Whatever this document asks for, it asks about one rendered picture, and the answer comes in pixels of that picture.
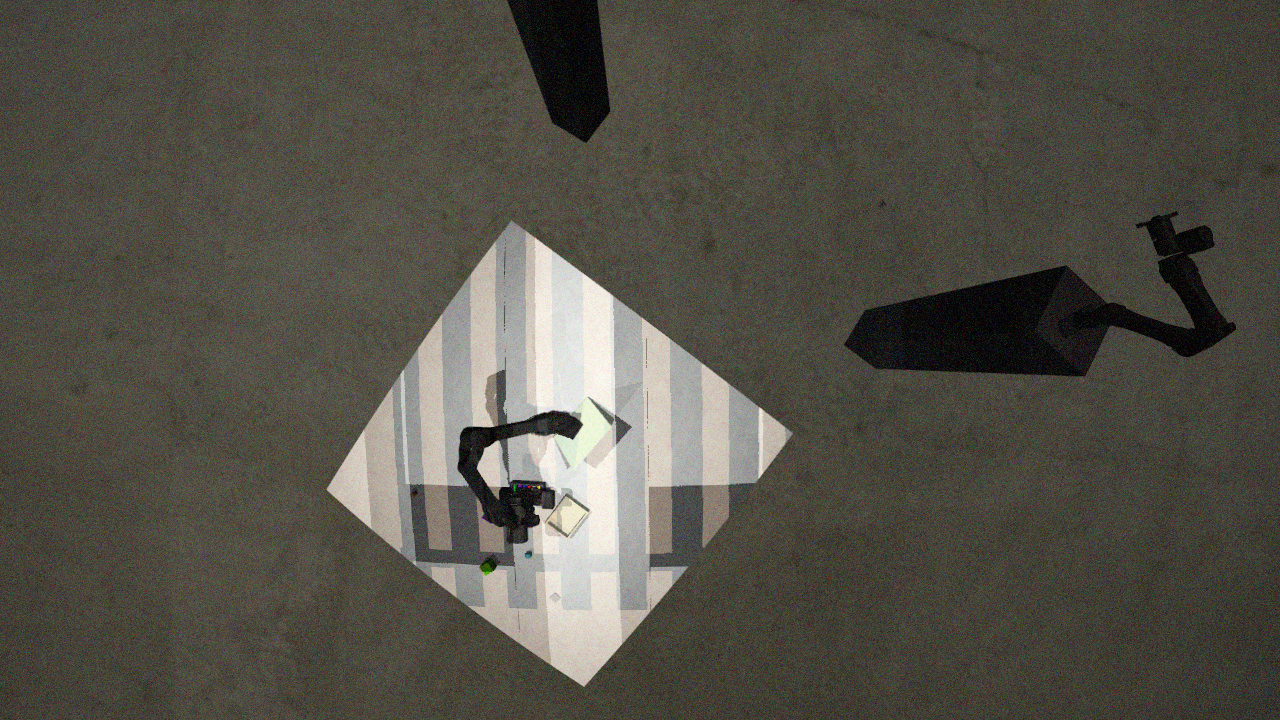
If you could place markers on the beige square tray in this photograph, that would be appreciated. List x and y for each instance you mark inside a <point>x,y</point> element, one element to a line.
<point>567,516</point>

